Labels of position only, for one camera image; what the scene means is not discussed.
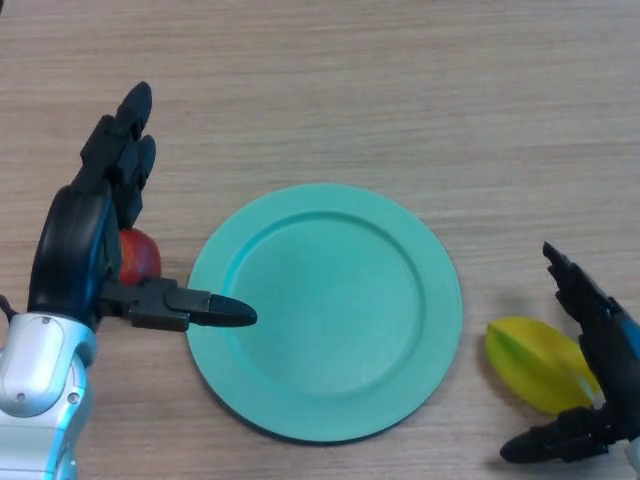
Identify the teal round plate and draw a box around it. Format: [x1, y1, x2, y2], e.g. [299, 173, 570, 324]
[188, 183, 464, 444]

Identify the red apple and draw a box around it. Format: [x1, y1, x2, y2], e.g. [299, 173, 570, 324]
[117, 228, 163, 286]

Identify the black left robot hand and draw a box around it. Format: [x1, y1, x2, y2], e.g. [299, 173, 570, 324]
[27, 81, 259, 334]

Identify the yellow starfruit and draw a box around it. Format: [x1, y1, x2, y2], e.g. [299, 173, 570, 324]
[485, 316, 601, 416]

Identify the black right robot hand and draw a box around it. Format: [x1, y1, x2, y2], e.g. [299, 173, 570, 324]
[500, 241, 640, 464]

